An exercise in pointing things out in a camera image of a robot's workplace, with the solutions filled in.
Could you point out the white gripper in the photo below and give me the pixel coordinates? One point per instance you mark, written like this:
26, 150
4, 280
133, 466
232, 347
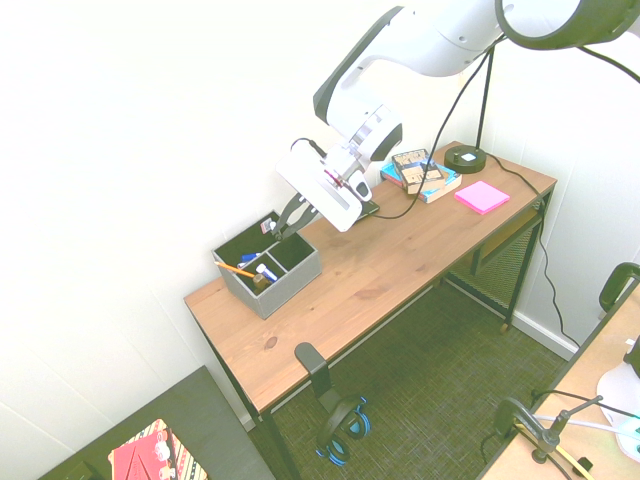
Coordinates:
320, 192

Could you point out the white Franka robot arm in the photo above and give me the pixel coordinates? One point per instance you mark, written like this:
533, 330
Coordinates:
430, 45

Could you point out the blue white pen in holder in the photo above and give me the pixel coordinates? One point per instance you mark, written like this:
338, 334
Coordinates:
249, 258

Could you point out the grey fabric desk holder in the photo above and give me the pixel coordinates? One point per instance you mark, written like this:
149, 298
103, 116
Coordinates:
280, 290

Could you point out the white blue glue stick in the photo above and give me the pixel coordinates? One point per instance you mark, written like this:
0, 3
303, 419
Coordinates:
266, 273

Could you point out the brown small bottle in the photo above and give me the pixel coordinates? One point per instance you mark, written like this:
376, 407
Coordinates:
260, 284

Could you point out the black mobile phone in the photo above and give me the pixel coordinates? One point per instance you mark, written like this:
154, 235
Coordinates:
371, 208

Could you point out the yellow pencil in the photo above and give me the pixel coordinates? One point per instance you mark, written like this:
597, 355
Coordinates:
235, 269

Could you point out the paperback book with dark cover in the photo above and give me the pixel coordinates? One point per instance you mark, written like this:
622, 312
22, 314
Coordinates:
417, 170

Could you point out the black headphone hanger clamp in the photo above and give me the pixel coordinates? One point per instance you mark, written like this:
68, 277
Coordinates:
312, 360

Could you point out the blue paperback book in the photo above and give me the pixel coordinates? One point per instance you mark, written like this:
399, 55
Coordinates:
442, 185

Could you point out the black desk lamp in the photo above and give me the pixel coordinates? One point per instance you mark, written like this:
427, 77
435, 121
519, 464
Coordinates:
465, 160

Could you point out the pink sticky note pad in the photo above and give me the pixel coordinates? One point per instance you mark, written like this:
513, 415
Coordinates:
482, 197

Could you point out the black and blue headphones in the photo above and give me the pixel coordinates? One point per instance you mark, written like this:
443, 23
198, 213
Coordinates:
342, 425

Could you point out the black side table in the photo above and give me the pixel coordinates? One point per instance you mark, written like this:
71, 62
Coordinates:
200, 430

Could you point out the red patterned booklet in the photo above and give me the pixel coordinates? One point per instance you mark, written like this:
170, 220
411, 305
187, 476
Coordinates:
155, 455

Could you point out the black table clamp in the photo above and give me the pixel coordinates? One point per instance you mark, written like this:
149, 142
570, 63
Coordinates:
617, 282

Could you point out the light wooden work table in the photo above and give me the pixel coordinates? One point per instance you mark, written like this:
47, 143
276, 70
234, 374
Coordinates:
590, 380

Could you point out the white device base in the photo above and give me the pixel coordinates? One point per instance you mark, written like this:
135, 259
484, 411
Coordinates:
620, 390

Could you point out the white power strip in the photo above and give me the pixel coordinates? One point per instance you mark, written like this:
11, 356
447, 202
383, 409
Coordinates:
631, 437

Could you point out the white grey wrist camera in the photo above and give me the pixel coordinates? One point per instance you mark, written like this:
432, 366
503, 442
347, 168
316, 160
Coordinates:
361, 189

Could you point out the wooden desk with black frame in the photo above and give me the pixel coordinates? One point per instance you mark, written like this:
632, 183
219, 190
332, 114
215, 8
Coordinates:
380, 260

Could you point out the black clamp with camera stand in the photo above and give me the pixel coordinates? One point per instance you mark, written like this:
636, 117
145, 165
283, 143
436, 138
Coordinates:
525, 425

